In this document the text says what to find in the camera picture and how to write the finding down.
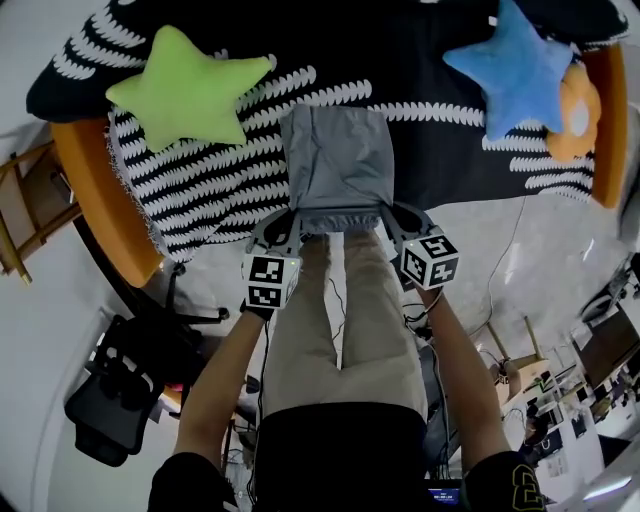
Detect tablet screen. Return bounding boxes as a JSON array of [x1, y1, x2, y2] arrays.
[[424, 479, 464, 504]]

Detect person's black shirt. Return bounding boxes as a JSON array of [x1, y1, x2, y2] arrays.
[[149, 402, 546, 512]]

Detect wooden side table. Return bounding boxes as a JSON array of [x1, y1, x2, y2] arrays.
[[0, 142, 84, 286]]

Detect person's beige trousers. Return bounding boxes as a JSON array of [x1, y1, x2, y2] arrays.
[[262, 227, 430, 424]]

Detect person's left hand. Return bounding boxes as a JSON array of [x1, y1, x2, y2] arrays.
[[239, 298, 277, 321]]

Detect grey shorts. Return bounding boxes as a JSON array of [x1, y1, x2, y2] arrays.
[[278, 104, 396, 236]]

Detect person's left forearm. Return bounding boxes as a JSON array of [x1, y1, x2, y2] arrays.
[[177, 312, 271, 459]]

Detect orange sofa with striped blanket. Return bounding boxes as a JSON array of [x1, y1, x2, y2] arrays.
[[25, 0, 630, 264]]

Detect orange flower pillow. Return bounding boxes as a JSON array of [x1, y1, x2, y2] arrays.
[[545, 64, 603, 162]]

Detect black office chair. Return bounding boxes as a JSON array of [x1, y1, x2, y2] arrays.
[[64, 262, 231, 469]]

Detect person's right forearm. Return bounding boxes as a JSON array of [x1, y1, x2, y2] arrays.
[[417, 287, 514, 474]]

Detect blue star pillow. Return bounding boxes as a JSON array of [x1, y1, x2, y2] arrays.
[[442, 0, 575, 142]]

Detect green star pillow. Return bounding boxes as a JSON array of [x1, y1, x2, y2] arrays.
[[104, 24, 275, 154]]

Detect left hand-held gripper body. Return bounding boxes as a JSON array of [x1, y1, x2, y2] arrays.
[[242, 237, 303, 312]]

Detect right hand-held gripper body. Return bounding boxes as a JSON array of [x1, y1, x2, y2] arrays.
[[392, 225, 460, 290]]

